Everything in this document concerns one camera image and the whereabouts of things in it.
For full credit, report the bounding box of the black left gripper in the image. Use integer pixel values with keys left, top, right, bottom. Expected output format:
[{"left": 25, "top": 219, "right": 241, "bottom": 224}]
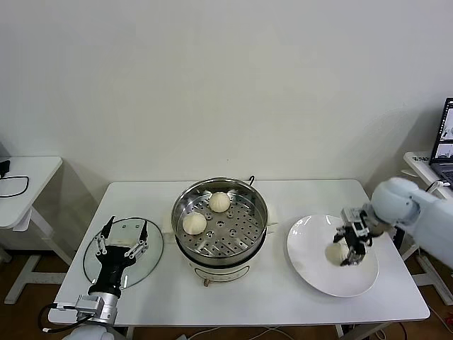
[{"left": 87, "top": 215, "right": 149, "bottom": 295}]

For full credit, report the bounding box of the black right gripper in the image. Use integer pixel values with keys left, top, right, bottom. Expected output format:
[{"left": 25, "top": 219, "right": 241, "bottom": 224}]
[{"left": 332, "top": 226, "right": 371, "bottom": 267}]

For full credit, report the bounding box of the white steamed baozi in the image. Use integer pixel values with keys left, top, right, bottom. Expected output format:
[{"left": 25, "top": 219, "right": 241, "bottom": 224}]
[
  {"left": 182, "top": 212, "right": 208, "bottom": 236},
  {"left": 324, "top": 242, "right": 350, "bottom": 267},
  {"left": 208, "top": 191, "right": 231, "bottom": 213}
]

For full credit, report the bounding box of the round glass pot lid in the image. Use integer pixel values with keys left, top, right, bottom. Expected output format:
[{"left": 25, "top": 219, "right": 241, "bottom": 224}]
[{"left": 83, "top": 217, "right": 165, "bottom": 288}]

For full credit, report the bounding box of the stainless steel steamer basket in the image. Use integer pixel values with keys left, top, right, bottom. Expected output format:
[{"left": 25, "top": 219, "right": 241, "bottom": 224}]
[{"left": 171, "top": 178, "right": 269, "bottom": 265}]

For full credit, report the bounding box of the white round plate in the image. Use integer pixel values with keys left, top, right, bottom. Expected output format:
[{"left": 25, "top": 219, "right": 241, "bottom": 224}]
[{"left": 287, "top": 213, "right": 380, "bottom": 298}]

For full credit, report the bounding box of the white electric cooker pot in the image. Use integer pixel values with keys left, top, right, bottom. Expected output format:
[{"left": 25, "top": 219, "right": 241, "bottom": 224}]
[{"left": 161, "top": 201, "right": 280, "bottom": 287}]

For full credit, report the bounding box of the white side desk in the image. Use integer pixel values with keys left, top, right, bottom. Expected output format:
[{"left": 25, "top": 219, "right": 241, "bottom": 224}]
[{"left": 0, "top": 155, "right": 77, "bottom": 305}]

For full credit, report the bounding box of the white desk with laptop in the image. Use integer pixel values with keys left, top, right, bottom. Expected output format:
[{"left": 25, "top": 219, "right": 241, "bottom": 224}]
[{"left": 403, "top": 152, "right": 453, "bottom": 305}]

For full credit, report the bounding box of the open dark laptop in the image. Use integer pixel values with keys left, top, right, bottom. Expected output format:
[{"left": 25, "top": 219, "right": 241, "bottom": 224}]
[{"left": 428, "top": 98, "right": 453, "bottom": 187}]

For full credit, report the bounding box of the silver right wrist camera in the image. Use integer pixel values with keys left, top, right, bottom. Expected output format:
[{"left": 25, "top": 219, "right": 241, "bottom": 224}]
[{"left": 340, "top": 207, "right": 372, "bottom": 237}]

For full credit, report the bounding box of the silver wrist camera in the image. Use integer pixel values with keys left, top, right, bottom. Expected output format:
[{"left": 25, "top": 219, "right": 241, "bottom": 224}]
[
  {"left": 340, "top": 207, "right": 372, "bottom": 237},
  {"left": 76, "top": 295, "right": 102, "bottom": 316}
]

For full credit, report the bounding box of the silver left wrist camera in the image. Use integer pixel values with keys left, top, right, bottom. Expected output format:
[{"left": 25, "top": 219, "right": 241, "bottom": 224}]
[{"left": 76, "top": 295, "right": 102, "bottom": 316}]

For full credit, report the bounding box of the black looped cable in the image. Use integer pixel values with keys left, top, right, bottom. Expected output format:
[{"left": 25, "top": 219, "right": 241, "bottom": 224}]
[{"left": 0, "top": 175, "right": 31, "bottom": 198}]

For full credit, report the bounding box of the white laptop cable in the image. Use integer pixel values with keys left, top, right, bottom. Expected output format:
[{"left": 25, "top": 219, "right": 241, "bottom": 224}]
[{"left": 426, "top": 181, "right": 452, "bottom": 194}]

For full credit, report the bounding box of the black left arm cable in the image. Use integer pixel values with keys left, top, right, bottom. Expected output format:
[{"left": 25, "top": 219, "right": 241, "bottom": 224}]
[{"left": 38, "top": 302, "right": 86, "bottom": 334}]

